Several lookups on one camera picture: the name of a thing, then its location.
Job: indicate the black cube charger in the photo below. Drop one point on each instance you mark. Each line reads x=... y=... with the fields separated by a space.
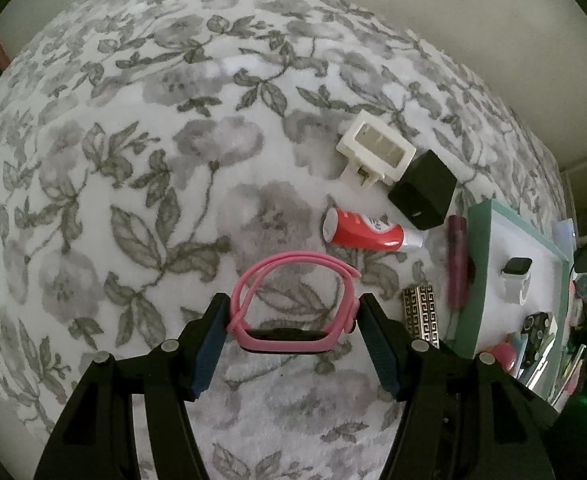
x=423 y=190

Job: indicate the white power strip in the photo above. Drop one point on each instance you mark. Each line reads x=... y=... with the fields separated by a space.
x=565 y=229

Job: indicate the white smartwatch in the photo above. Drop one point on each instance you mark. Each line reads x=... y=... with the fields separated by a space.
x=516 y=267

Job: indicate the red squeeze tube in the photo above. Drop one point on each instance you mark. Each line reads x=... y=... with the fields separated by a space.
x=363 y=230

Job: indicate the black gold patterned box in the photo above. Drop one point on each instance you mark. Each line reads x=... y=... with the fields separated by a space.
x=423 y=315

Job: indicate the white claw hair clip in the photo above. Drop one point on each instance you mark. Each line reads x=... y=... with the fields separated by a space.
x=353 y=146

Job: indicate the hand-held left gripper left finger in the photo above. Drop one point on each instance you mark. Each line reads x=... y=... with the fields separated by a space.
x=208 y=347

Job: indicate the colourful bottle with teal cap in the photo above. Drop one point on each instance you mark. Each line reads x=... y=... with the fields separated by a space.
x=584 y=287

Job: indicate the black dotted small case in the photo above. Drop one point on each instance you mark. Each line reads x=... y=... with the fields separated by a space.
x=536 y=325

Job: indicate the pink smart band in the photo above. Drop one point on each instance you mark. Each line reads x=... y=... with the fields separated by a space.
x=258 y=344

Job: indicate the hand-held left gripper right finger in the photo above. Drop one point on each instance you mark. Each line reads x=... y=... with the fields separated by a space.
x=381 y=347

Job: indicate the pink round object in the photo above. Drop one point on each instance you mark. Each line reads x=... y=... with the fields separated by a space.
x=504 y=357

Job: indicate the teal cardboard tray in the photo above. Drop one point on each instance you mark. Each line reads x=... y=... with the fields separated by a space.
x=478 y=285

